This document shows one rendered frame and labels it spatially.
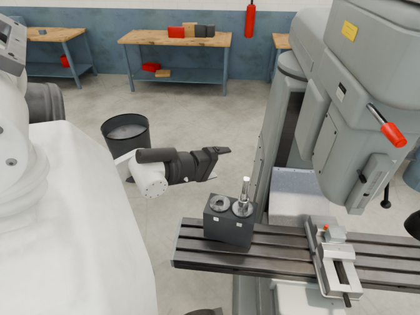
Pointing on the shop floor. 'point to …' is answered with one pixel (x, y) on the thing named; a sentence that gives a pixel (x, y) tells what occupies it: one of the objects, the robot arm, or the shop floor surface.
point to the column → (279, 130)
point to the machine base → (244, 295)
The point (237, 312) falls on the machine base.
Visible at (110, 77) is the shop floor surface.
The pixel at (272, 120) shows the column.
